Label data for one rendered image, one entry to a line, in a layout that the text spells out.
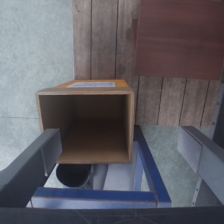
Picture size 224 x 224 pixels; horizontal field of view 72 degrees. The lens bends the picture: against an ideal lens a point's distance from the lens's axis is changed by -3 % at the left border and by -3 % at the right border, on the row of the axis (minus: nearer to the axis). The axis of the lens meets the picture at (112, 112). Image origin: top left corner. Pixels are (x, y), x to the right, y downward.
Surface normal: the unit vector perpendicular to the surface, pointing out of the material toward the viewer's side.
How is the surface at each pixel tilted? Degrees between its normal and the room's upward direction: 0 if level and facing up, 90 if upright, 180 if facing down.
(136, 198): 90
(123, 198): 90
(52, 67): 0
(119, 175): 0
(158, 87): 0
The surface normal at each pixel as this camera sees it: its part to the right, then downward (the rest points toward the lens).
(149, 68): -0.01, 0.29
